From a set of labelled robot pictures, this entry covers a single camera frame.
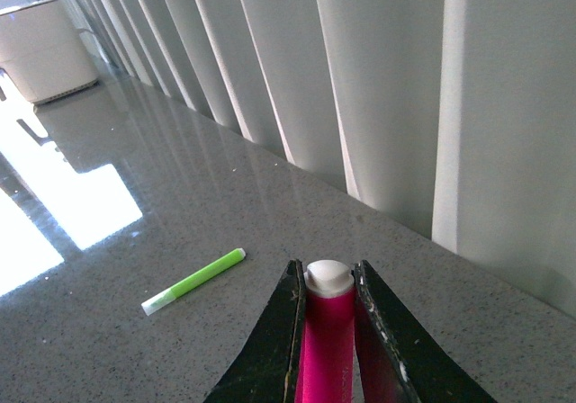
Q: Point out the green highlighter pen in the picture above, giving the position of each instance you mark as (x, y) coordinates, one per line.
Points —
(193, 281)

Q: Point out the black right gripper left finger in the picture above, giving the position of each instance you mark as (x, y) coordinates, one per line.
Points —
(267, 367)

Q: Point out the white pleated curtain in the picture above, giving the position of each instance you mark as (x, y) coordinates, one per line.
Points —
(454, 117)

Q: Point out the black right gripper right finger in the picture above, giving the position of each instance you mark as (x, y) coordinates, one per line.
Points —
(399, 361)

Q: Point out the pink highlighter pen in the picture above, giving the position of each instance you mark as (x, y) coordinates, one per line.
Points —
(326, 363)

